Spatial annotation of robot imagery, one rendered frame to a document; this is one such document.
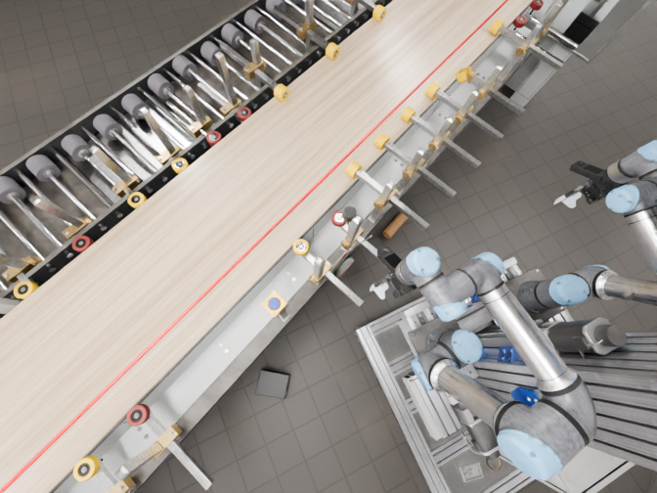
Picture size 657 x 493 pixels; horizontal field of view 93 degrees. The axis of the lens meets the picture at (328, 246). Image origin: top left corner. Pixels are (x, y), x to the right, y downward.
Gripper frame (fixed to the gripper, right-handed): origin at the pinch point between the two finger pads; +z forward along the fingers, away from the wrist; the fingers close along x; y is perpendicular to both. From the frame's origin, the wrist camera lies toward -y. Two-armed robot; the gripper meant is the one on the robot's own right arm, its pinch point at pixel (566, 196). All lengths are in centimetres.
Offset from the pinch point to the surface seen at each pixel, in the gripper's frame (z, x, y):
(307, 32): 36, -44, -161
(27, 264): 47, -226, -83
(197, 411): 62, -179, 13
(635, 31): 132, 358, -145
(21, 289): 41, -226, -69
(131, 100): 46, -156, -160
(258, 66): 35, -82, -145
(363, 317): 132, -72, 8
